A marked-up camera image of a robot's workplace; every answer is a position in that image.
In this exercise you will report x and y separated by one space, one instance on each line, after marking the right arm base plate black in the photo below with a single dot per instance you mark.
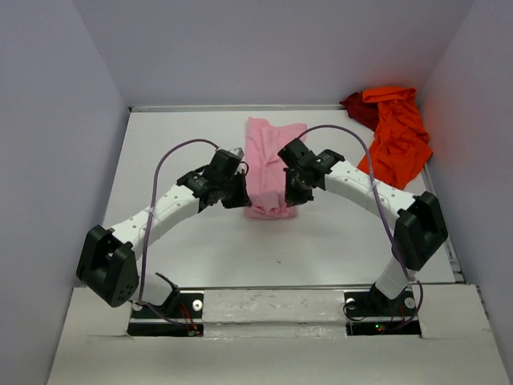
392 317

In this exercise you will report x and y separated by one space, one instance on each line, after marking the pink t shirt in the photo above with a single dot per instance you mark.
265 182

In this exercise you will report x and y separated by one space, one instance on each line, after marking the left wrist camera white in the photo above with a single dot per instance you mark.
237 152

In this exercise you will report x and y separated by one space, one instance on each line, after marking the metal rail table back edge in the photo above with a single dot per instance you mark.
236 107

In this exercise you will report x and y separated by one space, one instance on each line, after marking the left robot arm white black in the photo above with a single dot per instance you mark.
113 262

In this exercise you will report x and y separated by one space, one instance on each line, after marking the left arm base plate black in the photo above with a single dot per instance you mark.
185 320

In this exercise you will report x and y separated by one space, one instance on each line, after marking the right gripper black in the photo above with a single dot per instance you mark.
292 196

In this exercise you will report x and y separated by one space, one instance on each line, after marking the orange t shirt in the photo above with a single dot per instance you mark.
401 144

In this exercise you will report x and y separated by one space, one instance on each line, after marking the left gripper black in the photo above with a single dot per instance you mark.
242 200

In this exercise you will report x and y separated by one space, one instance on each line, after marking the dark red t shirt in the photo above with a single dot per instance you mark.
365 114

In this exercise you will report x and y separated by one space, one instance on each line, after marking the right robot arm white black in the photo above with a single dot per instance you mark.
414 223

